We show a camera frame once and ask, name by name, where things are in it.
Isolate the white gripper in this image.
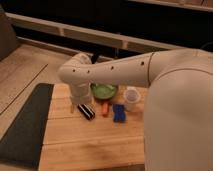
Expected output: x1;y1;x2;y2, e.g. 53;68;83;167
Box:
69;83;92;113

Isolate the green ceramic bowl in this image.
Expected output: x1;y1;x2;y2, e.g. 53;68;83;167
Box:
91;84;118;100

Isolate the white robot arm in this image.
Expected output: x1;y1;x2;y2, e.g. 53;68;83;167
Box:
58;49;213;171

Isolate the black rectangular box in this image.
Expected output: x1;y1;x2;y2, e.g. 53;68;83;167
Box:
77;104;95;120

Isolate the orange carrot toy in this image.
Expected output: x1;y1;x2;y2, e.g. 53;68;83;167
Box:
101;102;109;117

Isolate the blue sponge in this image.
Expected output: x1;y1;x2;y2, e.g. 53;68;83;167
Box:
112;104;126;122

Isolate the white plastic cup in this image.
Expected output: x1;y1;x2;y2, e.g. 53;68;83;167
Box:
123;86;141;111

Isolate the dark floor mat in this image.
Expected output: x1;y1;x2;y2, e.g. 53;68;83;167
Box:
0;83;53;169

